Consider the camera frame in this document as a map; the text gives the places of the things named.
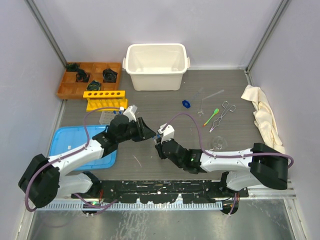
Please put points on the blue plastic tray lid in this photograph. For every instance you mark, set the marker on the blue plastic tray lid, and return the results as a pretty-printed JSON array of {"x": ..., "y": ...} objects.
[{"x": 70, "y": 137}]

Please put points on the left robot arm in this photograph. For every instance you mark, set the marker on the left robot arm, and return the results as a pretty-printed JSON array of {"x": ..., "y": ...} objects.
[{"x": 46, "y": 178}]

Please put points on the rolled tie yellow floral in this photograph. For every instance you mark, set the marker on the rolled tie yellow floral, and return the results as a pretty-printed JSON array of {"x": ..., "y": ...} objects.
[{"x": 94, "y": 86}]

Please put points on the white plastic bin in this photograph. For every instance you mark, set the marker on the white plastic bin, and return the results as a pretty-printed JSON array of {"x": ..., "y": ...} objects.
[{"x": 156, "y": 66}]

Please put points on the green rainbow spoon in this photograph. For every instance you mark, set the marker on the green rainbow spoon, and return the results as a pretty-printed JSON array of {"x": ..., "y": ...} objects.
[{"x": 215, "y": 112}]

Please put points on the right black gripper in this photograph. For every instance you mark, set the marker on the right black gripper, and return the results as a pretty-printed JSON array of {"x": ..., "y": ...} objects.
[{"x": 158, "y": 145}]

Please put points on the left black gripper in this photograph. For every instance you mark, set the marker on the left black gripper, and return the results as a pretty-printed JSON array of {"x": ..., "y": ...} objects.
[{"x": 146, "y": 132}]

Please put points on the clear plastic tube rack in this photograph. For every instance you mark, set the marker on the clear plastic tube rack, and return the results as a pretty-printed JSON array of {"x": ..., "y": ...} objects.
[{"x": 106, "y": 117}]

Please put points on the cream cloth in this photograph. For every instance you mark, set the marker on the cream cloth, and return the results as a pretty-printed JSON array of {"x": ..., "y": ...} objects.
[{"x": 264, "y": 118}]

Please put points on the rolled tie dark green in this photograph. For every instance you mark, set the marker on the rolled tie dark green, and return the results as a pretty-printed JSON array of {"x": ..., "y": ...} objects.
[{"x": 72, "y": 67}]

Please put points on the blue hexagonal cap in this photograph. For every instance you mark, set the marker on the blue hexagonal cap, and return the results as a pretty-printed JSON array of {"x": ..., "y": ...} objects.
[{"x": 186, "y": 104}]

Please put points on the metal crucible tongs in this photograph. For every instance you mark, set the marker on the metal crucible tongs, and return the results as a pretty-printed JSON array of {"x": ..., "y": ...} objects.
[{"x": 226, "y": 108}]

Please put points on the rolled tie brown blue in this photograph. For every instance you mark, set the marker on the rolled tie brown blue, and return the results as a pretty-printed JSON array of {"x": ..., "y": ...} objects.
[{"x": 109, "y": 75}]

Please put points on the rolled tie orange pattern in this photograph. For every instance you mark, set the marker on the rolled tie orange pattern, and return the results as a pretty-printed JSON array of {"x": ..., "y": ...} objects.
[{"x": 82, "y": 76}]

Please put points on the yellow test tube rack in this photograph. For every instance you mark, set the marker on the yellow test tube rack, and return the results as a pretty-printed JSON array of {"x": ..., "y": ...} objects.
[{"x": 105, "y": 100}]

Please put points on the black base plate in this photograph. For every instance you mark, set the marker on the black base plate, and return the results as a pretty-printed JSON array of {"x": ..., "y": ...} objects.
[{"x": 159, "y": 191}]

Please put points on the wooden compartment tray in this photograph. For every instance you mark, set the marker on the wooden compartment tray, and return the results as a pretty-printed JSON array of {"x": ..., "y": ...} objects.
[{"x": 70, "y": 89}]

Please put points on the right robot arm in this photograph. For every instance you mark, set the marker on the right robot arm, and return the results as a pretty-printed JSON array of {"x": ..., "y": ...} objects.
[{"x": 259, "y": 165}]

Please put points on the aluminium rail frame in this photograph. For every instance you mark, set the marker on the aluminium rail frame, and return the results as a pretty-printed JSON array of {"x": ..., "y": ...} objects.
[{"x": 226, "y": 206}]

